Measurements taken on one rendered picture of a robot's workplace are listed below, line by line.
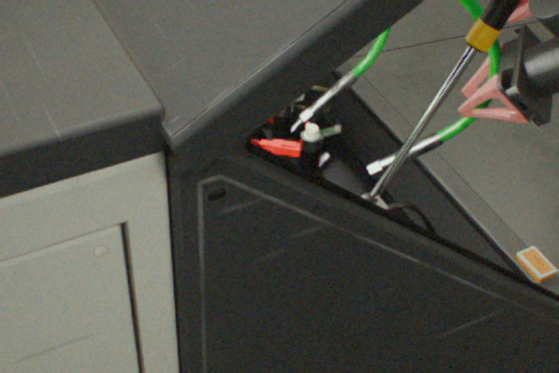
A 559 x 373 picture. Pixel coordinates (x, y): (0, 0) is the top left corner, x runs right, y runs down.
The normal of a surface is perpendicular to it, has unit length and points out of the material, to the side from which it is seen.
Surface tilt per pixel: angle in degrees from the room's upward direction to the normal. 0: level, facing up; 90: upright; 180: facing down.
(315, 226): 90
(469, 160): 0
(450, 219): 90
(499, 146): 0
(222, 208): 90
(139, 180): 90
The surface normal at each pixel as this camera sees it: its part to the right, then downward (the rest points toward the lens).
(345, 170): 0.04, -0.72
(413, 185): -0.89, 0.29
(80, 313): 0.46, 0.63
